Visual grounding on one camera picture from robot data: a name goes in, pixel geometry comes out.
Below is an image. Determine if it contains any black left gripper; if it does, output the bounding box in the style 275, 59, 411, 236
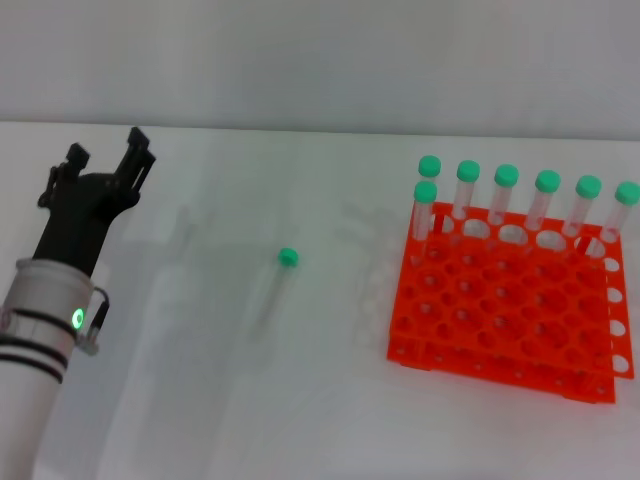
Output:
32, 126, 158, 277

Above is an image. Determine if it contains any clear test tube green cap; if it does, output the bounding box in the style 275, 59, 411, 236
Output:
561, 174, 603, 239
524, 169, 562, 232
410, 180, 440, 267
486, 163, 521, 227
451, 159, 482, 225
251, 246, 301, 342
418, 154, 444, 222
598, 181, 640, 247

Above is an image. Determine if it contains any orange test tube rack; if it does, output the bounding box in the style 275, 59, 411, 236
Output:
385, 200, 636, 404

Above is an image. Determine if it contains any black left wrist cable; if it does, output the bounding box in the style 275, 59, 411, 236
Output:
82, 285, 110, 351

